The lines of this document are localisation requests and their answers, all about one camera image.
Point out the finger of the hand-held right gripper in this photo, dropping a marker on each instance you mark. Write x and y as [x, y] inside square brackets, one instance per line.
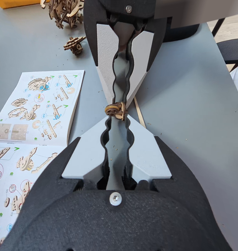
[105, 54]
[143, 54]

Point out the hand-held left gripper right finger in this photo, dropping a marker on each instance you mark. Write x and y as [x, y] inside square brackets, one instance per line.
[150, 156]

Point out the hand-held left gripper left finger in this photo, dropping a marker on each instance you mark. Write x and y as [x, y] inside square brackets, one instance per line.
[85, 156]

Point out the pointed wooden stick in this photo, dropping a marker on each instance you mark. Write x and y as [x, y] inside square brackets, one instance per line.
[139, 113]

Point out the small wooden model assembly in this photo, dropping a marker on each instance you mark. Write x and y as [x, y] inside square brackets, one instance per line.
[113, 109]

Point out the grey desk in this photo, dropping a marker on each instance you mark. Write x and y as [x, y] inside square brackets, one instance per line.
[189, 98]

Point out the small wooden gear assembly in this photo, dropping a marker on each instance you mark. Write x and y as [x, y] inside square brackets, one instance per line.
[74, 45]

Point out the open instruction booklet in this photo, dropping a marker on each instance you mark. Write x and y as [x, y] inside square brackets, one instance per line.
[42, 127]

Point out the yellow plastic bin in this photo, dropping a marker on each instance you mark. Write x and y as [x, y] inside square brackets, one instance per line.
[17, 5]

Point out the large wooden model frame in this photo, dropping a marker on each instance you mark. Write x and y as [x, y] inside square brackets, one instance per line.
[62, 13]

